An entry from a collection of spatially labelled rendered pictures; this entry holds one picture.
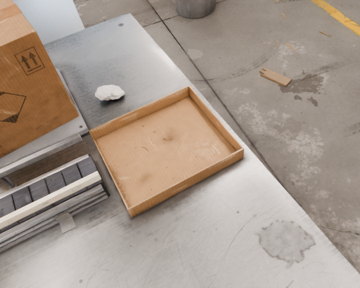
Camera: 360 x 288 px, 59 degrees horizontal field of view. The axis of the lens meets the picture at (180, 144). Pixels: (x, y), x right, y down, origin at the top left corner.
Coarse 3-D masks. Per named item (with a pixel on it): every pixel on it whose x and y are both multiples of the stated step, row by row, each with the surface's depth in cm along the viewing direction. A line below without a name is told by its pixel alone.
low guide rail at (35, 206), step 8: (88, 176) 68; (96, 176) 68; (72, 184) 67; (80, 184) 67; (88, 184) 69; (56, 192) 66; (64, 192) 67; (72, 192) 68; (40, 200) 66; (48, 200) 66; (56, 200) 67; (24, 208) 65; (32, 208) 65; (40, 208) 66; (8, 216) 64; (16, 216) 64; (24, 216) 66; (0, 224) 64; (8, 224) 65
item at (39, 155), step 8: (72, 136) 69; (80, 136) 69; (56, 144) 68; (64, 144) 68; (72, 144) 69; (40, 152) 67; (48, 152) 67; (56, 152) 69; (24, 160) 66; (32, 160) 67; (8, 168) 66; (16, 168) 66; (0, 176) 66
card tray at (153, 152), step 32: (192, 96) 89; (96, 128) 82; (128, 128) 86; (160, 128) 85; (192, 128) 84; (224, 128) 79; (128, 160) 80; (160, 160) 79; (192, 160) 78; (224, 160) 73; (128, 192) 74; (160, 192) 69
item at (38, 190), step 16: (48, 176) 73; (64, 176) 73; (80, 176) 73; (16, 192) 72; (32, 192) 71; (48, 192) 71; (80, 192) 70; (0, 208) 69; (16, 208) 69; (48, 208) 68; (16, 224) 67
